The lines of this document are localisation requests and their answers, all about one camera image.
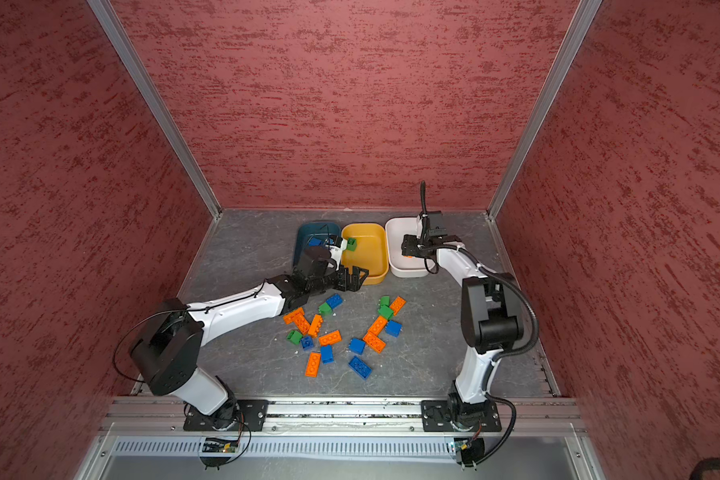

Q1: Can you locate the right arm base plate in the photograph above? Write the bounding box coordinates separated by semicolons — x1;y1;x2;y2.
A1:
420;399;502;433

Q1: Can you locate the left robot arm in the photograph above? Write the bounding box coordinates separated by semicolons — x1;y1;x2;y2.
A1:
128;239;369;431

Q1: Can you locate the teal plastic bin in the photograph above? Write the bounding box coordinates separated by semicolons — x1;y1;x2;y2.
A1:
292;221;341;266

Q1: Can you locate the yellow plastic bin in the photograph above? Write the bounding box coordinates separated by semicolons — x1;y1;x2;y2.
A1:
342;223;389;286

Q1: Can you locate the orange lego diagonal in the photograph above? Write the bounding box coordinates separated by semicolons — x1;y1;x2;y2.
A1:
292;313;311;336
368;316;388;336

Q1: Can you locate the blue lego centre right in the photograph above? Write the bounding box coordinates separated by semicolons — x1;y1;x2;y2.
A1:
348;338;366;355

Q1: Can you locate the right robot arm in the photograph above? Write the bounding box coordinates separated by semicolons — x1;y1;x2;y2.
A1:
401;234;524;430

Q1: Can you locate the orange lego bottom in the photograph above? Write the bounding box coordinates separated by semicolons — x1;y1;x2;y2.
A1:
305;352;322;378

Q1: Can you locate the white plastic bin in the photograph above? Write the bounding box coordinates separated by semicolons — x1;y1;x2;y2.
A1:
384;216;439;279

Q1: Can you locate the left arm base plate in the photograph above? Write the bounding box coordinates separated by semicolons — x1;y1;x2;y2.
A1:
183;400;269;433

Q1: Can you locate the small blue lego left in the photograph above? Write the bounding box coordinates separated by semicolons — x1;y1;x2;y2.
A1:
300;336;314;350

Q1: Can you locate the aluminium front rail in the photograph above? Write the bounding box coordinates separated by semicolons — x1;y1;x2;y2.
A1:
98;396;588;437

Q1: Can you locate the large blue lego bottom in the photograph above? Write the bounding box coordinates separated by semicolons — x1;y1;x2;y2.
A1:
348;356;372;380

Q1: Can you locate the blue lego lower centre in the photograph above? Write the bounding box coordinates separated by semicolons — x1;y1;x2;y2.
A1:
320;345;334;364

